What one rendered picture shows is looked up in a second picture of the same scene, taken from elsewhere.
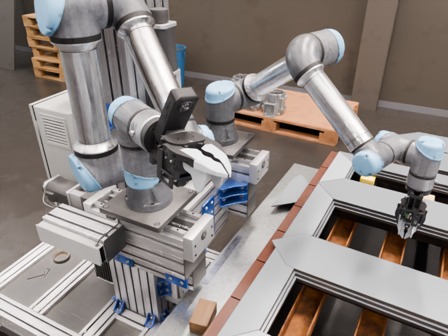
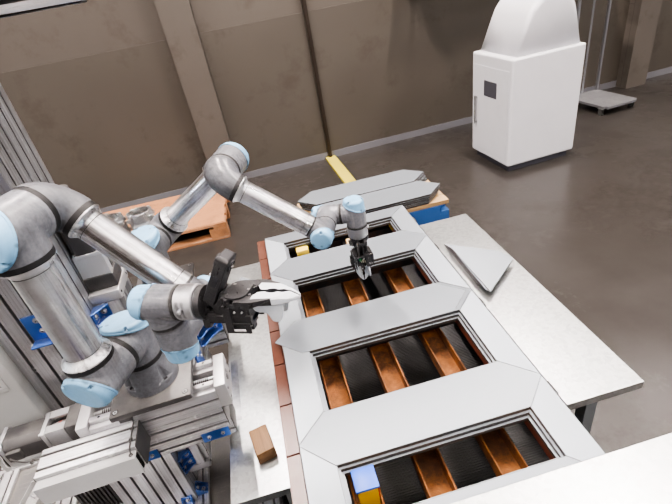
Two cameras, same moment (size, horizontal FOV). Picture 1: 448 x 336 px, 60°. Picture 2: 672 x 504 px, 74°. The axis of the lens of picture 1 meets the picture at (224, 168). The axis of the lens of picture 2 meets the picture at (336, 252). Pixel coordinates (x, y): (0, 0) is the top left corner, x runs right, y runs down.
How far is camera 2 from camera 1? 40 cm
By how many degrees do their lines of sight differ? 31
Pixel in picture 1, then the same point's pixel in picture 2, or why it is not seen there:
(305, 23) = (125, 125)
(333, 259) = (330, 325)
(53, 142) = not seen: outside the picture
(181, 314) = (240, 458)
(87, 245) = (120, 462)
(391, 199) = (332, 255)
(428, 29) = (249, 93)
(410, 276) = (385, 302)
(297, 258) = (305, 342)
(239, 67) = not seen: hidden behind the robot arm
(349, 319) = (359, 364)
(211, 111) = not seen: hidden behind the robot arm
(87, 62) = (54, 277)
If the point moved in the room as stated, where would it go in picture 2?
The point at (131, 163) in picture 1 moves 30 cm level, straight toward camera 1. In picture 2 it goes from (176, 340) to (286, 390)
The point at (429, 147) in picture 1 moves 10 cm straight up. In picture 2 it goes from (354, 204) to (350, 178)
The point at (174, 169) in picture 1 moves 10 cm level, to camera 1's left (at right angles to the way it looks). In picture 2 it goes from (249, 316) to (202, 346)
